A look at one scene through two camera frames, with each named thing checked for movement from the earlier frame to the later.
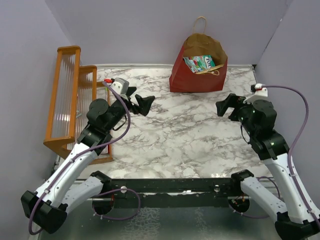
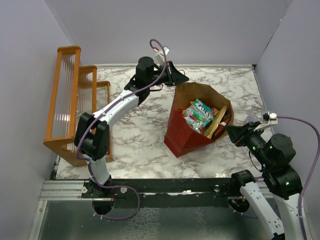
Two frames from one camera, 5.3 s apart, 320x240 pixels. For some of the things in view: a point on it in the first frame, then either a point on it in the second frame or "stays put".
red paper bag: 183,79 -> 179,139
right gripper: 232,100 -> 237,132
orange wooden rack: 75,87 stays put
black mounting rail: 175,193 stays put
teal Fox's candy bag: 200,63 -> 198,115
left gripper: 144,103 -> 177,77
